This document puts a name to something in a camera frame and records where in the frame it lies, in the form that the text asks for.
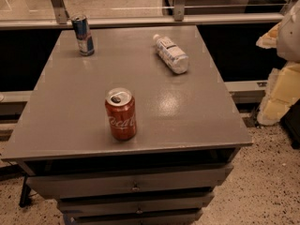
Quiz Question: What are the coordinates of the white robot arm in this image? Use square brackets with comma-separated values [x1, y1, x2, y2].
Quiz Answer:
[277, 0, 300, 62]

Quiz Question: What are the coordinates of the clear blue-label plastic bottle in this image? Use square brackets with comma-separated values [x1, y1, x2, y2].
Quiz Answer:
[153, 34, 189, 74]

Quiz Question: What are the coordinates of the red Coca-Cola can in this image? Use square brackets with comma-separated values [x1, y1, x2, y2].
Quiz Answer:
[105, 87, 137, 141]

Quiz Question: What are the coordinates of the grey drawer cabinet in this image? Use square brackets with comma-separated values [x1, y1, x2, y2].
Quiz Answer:
[3, 26, 251, 225]

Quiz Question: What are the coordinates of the blue silver energy drink can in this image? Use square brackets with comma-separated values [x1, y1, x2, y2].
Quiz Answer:
[71, 14, 95, 56]

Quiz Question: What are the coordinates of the metal railing frame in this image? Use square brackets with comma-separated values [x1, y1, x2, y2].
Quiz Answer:
[0, 0, 297, 30]

